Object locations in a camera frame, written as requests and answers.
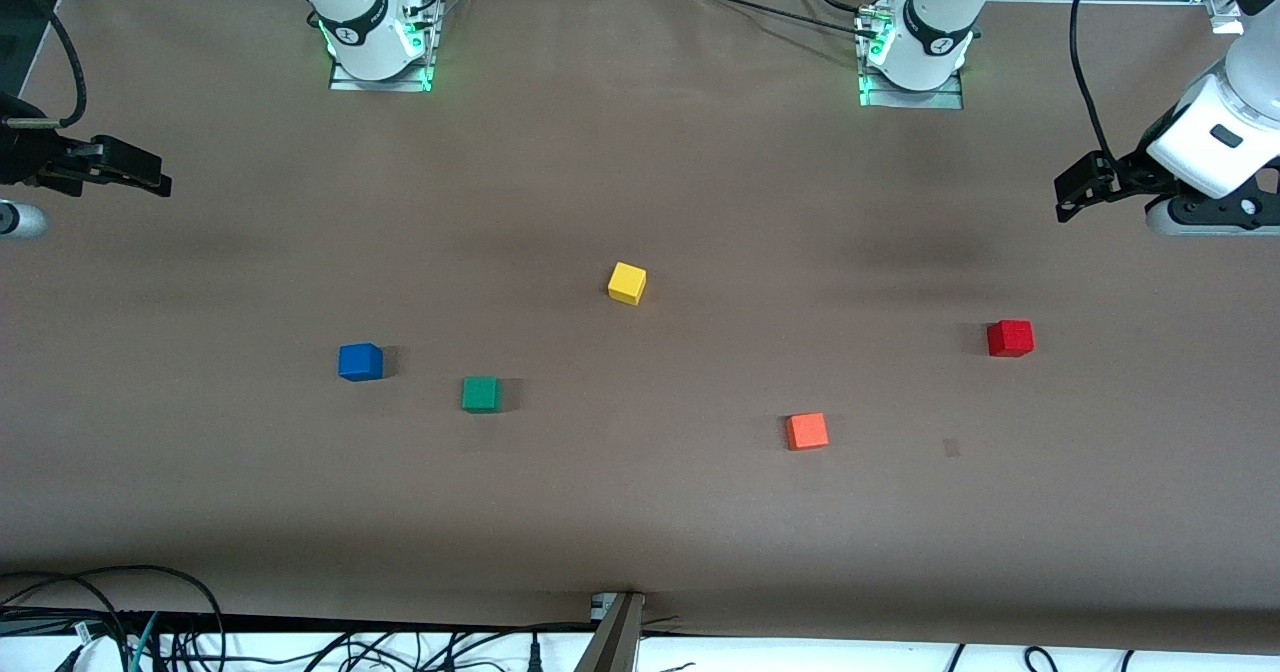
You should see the yellow cube block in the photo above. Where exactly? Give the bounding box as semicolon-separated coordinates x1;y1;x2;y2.
608;262;648;306

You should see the orange cube block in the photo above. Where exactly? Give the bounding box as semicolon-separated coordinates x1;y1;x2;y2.
785;412;830;451

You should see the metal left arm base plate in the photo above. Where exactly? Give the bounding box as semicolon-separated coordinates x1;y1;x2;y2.
858;12;966;110

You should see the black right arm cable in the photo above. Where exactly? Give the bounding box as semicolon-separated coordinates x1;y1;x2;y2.
0;0;88;131

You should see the long black base cable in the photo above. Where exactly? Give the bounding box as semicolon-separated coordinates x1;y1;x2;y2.
685;0;873;33

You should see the black looping floor cable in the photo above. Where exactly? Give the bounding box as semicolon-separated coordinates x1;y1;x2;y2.
0;564;227;658

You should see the teal cable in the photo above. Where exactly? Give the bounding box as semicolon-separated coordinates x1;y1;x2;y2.
128;612;161;672

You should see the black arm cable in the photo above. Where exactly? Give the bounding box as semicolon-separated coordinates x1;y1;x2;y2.
0;0;88;131
1069;0;1126;168

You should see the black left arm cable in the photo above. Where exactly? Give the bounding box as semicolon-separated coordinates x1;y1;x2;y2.
1069;0;1126;168

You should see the blue cube block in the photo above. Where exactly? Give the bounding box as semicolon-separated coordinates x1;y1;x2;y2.
338;342;384;383

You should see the red cube block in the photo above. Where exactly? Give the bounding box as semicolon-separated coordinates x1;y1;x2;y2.
987;319;1035;358

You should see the aluminium strut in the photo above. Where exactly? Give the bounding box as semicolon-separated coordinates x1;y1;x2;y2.
574;592;647;672

